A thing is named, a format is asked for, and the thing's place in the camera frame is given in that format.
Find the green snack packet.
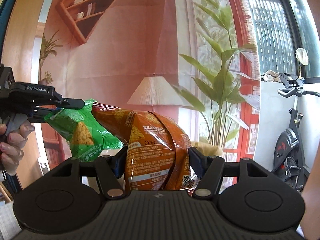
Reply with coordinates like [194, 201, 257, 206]
[44, 98, 124, 159]

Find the pale round object on stick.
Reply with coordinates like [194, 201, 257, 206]
[295, 47, 310, 78]

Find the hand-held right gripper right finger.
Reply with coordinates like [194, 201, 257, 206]
[188, 147, 271, 198]

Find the black exercise bike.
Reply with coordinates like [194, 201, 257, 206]
[271, 72, 320, 193]

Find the crumpled pale cloth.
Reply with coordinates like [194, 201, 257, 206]
[263, 70, 282, 83]

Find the person's left hand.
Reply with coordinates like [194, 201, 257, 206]
[0, 119, 35, 177]

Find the curved wooden frame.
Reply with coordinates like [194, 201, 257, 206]
[2, 0, 52, 191]

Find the cardboard box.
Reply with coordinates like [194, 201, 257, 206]
[192, 141, 223, 156]

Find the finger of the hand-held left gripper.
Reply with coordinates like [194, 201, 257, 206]
[27, 106, 63, 124]
[53, 96, 86, 110]

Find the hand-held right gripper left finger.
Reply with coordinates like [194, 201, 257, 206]
[50, 150, 126, 201]

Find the printed room backdrop cloth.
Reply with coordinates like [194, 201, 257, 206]
[37, 0, 262, 193]

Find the dark framed window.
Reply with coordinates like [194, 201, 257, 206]
[243, 0, 320, 81]

